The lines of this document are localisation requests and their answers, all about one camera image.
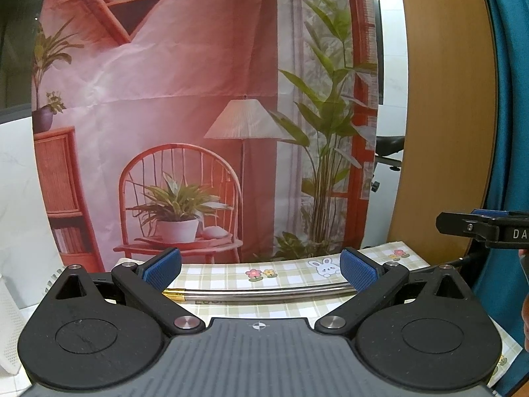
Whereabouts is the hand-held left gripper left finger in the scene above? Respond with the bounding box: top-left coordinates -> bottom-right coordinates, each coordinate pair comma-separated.
45,247 -> 206,335

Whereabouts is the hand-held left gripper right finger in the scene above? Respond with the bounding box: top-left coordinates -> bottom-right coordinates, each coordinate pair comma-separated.
315,247 -> 474,335

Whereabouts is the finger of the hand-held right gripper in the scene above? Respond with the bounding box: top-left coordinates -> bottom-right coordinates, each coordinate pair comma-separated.
437,209 -> 509,243

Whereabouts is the person's right hand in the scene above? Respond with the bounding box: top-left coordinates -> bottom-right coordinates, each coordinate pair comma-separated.
518,252 -> 529,350

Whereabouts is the checkered rabbit print tablecloth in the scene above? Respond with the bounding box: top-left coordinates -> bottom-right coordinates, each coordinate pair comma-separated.
103,240 -> 523,389

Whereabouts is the steel pole with gold end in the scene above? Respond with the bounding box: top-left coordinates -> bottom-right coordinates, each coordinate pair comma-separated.
162,252 -> 486,303

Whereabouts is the black office chair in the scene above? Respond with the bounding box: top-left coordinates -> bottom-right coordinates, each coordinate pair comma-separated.
372,134 -> 406,193

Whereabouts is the wooden board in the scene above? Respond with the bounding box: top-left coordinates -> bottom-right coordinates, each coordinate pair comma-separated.
374,0 -> 497,257

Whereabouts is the teal cloth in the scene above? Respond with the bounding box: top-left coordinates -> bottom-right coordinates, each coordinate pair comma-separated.
471,0 -> 529,397

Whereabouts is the white mesh basket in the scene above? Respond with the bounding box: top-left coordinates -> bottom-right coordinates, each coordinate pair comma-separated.
0,265 -> 59,377

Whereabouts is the printed room scene backdrop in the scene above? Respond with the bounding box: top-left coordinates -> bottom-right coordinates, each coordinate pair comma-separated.
32,0 -> 379,264

